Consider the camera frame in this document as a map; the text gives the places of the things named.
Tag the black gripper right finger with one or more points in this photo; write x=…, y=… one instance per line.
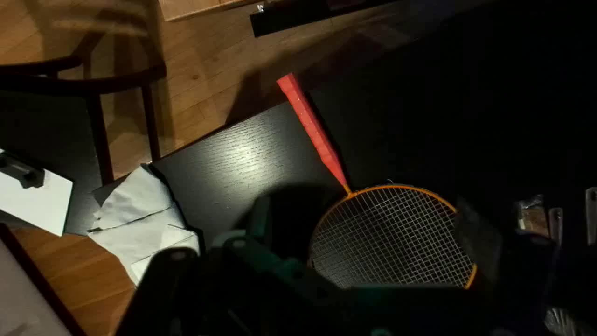
x=478, y=244

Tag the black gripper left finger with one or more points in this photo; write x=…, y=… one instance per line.
x=162, y=292

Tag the crumpled white cloth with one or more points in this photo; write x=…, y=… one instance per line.
x=140, y=221

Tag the white paper sheet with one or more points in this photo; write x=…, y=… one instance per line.
x=37, y=203

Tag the small black object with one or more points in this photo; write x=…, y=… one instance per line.
x=21, y=171

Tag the dark wooden chair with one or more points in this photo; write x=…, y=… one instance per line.
x=118, y=81

